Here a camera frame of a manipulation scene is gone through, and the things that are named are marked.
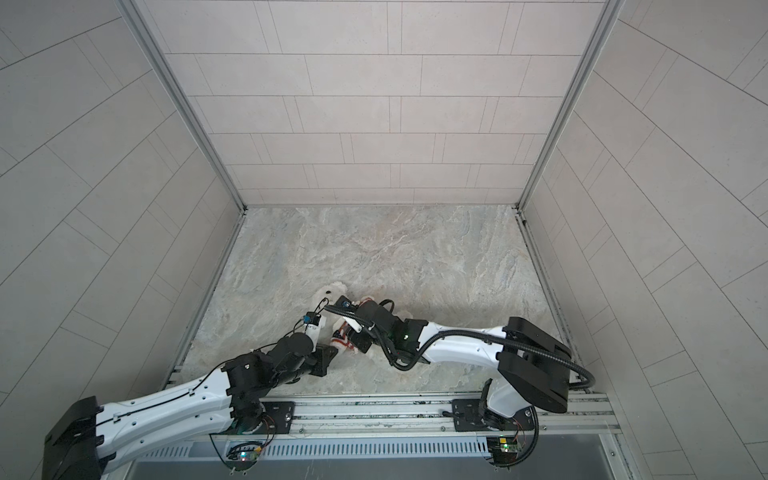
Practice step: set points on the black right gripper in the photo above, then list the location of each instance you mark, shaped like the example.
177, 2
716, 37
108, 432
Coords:
357, 343

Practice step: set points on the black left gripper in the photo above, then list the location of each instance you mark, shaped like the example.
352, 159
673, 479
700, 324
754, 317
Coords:
322, 353

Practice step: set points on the red white striped shirt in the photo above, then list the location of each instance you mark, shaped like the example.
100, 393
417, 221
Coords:
345, 338

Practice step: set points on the white plush teddy bear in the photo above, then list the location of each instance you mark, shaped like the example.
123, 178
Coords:
326, 296

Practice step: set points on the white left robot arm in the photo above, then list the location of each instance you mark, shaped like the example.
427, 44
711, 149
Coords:
91, 439

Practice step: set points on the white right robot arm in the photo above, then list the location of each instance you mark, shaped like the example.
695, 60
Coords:
533, 368

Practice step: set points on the left green circuit board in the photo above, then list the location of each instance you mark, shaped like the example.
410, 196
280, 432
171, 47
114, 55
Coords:
247, 452

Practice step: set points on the green circuit board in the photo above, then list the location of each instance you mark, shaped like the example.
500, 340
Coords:
503, 450
247, 452

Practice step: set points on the right green circuit board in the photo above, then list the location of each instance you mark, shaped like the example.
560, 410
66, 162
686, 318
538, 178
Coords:
503, 450

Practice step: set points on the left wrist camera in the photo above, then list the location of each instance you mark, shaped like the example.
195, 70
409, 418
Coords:
313, 324

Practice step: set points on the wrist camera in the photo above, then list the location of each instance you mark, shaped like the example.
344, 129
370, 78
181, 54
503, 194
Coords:
313, 324
345, 310

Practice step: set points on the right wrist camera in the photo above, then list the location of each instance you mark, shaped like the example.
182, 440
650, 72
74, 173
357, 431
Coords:
345, 310

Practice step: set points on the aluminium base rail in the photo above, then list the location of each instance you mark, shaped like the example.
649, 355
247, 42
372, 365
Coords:
424, 425

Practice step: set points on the aluminium corner post left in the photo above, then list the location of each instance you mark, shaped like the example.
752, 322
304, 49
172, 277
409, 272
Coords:
168, 80

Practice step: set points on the aluminium corner post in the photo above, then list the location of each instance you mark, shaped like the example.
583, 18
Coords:
599, 36
168, 80

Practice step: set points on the aluminium corner post right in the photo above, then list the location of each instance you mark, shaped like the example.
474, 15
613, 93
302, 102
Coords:
599, 36

